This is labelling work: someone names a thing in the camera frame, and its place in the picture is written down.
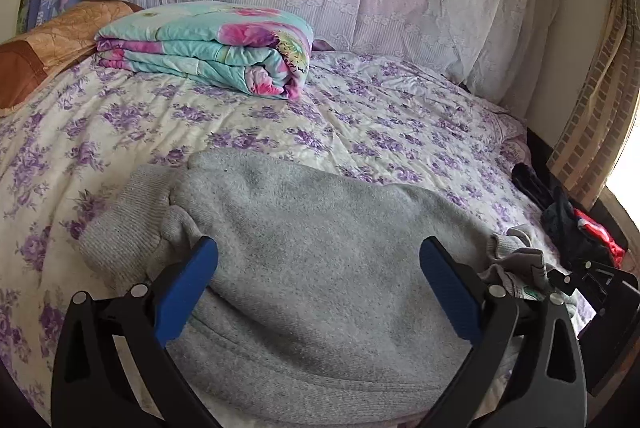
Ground folded teal floral blanket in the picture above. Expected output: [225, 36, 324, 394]
[96, 2, 314, 100]

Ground beige checked curtain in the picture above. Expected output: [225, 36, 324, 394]
[547, 0, 639, 208]

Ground orange brown pillow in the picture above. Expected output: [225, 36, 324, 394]
[0, 0, 141, 116]

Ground grey sweat pants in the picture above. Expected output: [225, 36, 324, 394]
[78, 149, 553, 427]

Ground dark and red clothes pile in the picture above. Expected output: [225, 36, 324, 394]
[511, 163, 626, 270]

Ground purple floral bed sheet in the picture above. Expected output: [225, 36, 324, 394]
[0, 50, 597, 428]

